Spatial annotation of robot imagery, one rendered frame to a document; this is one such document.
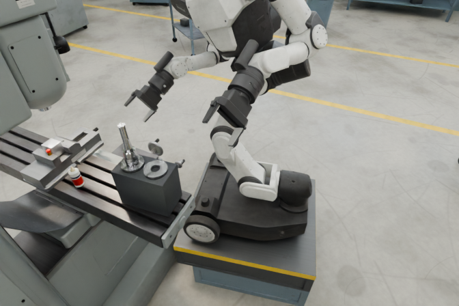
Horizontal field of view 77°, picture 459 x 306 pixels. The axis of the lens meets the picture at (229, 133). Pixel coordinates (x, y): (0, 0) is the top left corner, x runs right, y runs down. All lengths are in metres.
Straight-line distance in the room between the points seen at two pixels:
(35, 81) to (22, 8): 0.23
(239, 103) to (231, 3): 0.38
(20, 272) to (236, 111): 0.93
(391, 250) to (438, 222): 0.50
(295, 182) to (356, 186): 1.21
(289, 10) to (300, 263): 1.26
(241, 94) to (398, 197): 2.19
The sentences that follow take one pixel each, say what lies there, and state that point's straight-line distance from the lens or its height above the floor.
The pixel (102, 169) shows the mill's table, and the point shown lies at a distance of 1.52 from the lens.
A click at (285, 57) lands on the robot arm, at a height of 1.55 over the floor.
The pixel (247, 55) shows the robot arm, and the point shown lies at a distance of 0.85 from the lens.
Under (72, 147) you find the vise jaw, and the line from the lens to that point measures 1.51.
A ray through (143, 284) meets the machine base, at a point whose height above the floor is 0.18.
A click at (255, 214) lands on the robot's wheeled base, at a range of 1.66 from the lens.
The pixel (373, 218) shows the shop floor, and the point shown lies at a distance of 2.58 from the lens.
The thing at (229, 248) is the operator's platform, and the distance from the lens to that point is 1.74.
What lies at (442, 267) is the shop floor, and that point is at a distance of 2.56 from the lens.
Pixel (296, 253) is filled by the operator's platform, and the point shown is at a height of 0.40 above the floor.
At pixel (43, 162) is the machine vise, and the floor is 1.00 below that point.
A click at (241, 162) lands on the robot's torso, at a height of 0.84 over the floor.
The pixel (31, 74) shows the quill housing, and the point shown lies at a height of 1.47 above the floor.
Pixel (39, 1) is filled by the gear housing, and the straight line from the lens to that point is 1.13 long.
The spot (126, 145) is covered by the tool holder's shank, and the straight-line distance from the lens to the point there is 1.10.
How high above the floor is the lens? 1.91
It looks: 39 degrees down
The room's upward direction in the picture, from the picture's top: straight up
